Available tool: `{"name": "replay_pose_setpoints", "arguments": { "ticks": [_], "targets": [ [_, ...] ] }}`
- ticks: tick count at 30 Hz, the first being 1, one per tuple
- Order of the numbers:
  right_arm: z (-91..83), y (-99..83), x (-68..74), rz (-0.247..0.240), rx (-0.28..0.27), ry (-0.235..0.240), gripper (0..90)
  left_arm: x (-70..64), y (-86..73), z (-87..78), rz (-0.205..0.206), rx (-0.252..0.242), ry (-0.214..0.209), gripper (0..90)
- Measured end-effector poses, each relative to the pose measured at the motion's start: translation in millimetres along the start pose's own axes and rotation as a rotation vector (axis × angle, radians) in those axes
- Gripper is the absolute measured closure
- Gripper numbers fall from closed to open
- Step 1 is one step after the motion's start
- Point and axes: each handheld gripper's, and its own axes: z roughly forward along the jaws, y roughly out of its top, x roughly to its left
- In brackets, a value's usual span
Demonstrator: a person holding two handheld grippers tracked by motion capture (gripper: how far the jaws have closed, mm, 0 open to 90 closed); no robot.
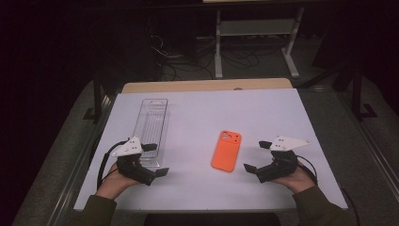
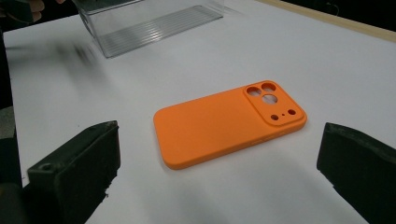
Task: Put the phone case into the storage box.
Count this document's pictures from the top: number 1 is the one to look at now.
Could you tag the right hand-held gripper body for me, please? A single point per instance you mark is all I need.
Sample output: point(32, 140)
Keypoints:
point(280, 168)

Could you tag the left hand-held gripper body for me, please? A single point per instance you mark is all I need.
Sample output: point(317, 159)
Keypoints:
point(133, 168)

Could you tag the clear plastic packaging box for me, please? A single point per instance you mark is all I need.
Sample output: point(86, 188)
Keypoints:
point(153, 122)

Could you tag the orange phone case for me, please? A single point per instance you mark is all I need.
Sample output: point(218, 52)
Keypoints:
point(226, 153)

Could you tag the person's right hand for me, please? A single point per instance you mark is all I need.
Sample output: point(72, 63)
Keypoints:
point(299, 182)

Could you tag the person's left hand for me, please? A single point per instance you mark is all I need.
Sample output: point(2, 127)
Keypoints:
point(114, 183)

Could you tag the black metal stand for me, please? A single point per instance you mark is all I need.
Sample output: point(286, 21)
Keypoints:
point(356, 94)
point(97, 97)

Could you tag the wooden table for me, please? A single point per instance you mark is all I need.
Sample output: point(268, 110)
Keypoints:
point(204, 85)

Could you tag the aluminium rail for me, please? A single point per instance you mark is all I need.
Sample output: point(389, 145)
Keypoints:
point(81, 169)
point(370, 144)

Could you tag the white metal desk frame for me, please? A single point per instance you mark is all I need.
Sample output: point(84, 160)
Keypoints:
point(218, 47)

